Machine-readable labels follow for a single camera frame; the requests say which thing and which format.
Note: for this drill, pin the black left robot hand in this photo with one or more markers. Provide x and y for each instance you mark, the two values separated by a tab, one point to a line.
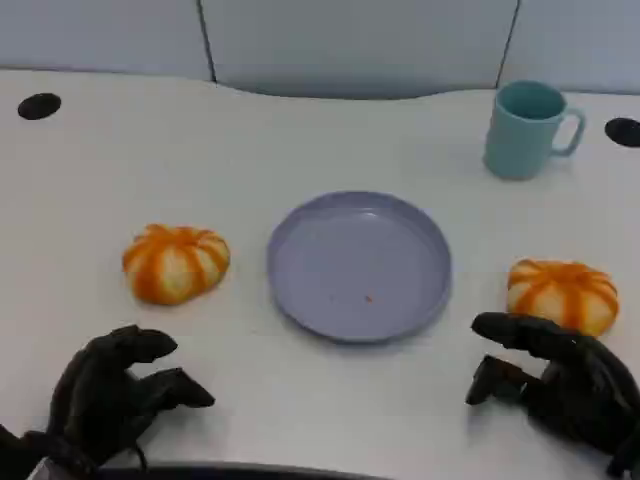
95	390

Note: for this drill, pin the grey partition panel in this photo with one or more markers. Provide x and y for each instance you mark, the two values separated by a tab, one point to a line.
580	40
360	45
100	35

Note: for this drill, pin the orange and white bread roll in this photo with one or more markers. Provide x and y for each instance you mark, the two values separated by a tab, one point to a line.
565	295
175	265

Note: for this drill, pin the lilac plate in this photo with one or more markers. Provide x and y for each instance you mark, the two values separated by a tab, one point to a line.
360	270

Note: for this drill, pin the pale green mug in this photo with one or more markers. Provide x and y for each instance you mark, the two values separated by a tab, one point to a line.
515	145

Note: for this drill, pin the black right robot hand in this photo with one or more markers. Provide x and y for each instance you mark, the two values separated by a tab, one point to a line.
585	390

